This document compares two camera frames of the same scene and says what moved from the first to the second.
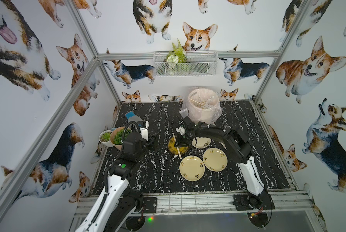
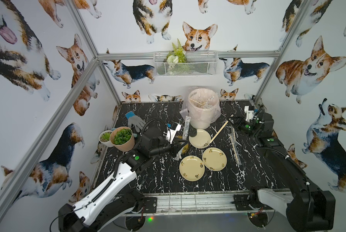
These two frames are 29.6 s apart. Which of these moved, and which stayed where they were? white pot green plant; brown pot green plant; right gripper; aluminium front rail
Moved: right gripper
Stayed: white pot green plant; brown pot green plant; aluminium front rail
